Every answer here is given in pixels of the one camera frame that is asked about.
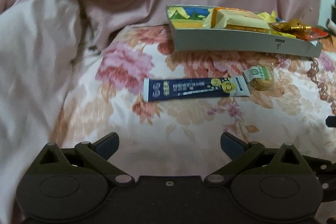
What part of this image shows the green white pastry packet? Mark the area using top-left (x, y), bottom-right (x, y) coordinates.
top-left (243, 65), bottom-right (274, 91)

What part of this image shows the dark blue powder stick sachet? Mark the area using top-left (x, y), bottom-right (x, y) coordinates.
top-left (143, 76), bottom-right (251, 102)

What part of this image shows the dried tofu snack packet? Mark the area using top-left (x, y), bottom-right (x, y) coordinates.
top-left (295, 27), bottom-right (329, 41)

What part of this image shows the gold foil snack packet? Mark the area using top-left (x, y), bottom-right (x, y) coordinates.
top-left (270, 19), bottom-right (312, 32)

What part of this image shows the orange cream snack packet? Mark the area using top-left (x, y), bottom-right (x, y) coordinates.
top-left (203, 7), bottom-right (270, 33)

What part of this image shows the yellow wrapper in tray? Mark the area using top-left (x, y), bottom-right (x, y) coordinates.
top-left (258, 10), bottom-right (277, 23)

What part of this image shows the grey cardboard tray box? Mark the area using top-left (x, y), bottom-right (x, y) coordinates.
top-left (166, 5), bottom-right (322, 57)

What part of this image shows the pink satin quilt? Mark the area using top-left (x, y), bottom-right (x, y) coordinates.
top-left (1, 0), bottom-right (309, 223)

